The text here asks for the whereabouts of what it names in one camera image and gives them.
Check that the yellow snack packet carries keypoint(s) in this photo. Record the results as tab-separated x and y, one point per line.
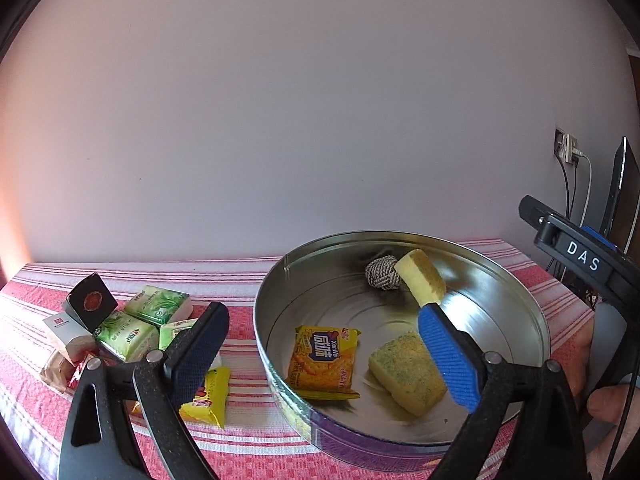
212	400

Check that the yellow cracker packet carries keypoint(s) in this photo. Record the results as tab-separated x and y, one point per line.
322	360

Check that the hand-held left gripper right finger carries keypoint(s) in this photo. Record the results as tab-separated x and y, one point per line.
447	355

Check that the white box with red mark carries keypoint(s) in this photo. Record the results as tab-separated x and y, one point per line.
60	327

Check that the person's right hand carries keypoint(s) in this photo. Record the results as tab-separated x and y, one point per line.
612	415

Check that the black box with red emblem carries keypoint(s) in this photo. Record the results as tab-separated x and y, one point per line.
92	300

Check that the plain yellow sponge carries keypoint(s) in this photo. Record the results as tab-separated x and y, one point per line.
422	275

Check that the round metal tin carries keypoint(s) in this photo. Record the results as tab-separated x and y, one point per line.
350	310

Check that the black monitor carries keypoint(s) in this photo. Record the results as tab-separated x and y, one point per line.
625	195

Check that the green speckled yellow sponge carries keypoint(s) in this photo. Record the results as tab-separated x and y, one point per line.
407	372

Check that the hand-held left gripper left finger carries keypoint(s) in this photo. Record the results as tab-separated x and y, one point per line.
200	350

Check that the brown floral snack packet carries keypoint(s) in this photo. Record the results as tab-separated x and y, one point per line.
57	370

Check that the green tissue pack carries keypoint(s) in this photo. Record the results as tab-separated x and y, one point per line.
125	337
160	305
172	332

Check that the white wall outlet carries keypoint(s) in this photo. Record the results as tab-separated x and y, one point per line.
567	146

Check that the red striped tablecloth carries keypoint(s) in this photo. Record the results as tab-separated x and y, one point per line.
240	280

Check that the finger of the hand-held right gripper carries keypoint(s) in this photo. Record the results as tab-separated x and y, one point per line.
531	208
597	236

